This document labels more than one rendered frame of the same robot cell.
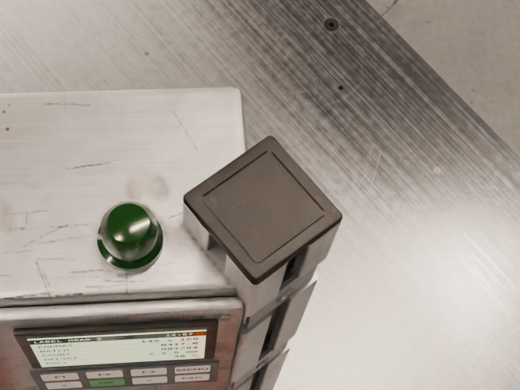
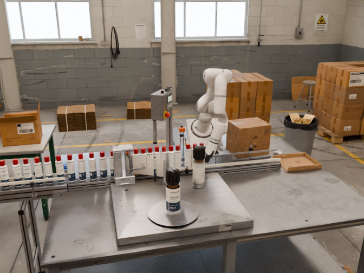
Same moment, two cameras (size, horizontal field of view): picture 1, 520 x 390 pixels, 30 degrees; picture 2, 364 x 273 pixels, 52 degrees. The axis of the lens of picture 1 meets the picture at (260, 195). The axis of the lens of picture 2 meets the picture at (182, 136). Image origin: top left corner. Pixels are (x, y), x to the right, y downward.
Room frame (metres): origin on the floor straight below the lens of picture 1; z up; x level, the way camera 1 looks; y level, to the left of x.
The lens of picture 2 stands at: (-1.53, 2.17, 2.10)
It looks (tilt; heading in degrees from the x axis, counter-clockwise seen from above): 20 degrees down; 306
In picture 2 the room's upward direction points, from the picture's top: straight up
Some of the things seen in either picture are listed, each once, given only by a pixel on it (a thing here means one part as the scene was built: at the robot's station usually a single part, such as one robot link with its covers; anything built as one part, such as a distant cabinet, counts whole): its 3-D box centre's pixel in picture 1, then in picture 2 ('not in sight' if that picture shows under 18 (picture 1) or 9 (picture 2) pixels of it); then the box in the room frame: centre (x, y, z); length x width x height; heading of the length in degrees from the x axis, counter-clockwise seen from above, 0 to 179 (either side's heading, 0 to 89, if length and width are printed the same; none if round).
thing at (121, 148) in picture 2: not in sight; (122, 147); (0.21, 0.44, 1.14); 0.14 x 0.11 x 0.01; 49
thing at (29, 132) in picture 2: not in sight; (21, 122); (1.83, 0.22, 0.97); 0.51 x 0.39 x 0.37; 140
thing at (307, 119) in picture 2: not in sight; (302, 126); (-0.04, -2.72, 0.50); 0.42 x 0.41 x 0.28; 45
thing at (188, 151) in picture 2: not in sight; (188, 156); (-0.03, 0.00, 0.98); 0.05 x 0.05 x 0.20
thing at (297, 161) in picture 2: not in sight; (296, 161); (-0.64, -0.69, 0.85); 0.30 x 0.26 x 0.04; 49
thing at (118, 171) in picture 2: not in sight; (123, 164); (0.22, 0.44, 1.01); 0.14 x 0.13 x 0.26; 49
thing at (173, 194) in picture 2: not in sight; (173, 190); (-0.33, 0.58, 1.04); 0.09 x 0.09 x 0.29
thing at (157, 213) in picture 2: not in sight; (173, 212); (-0.33, 0.58, 0.89); 0.31 x 0.31 x 0.01
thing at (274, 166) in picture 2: not in sight; (179, 173); (0.01, 0.06, 0.85); 1.65 x 0.11 x 0.05; 49
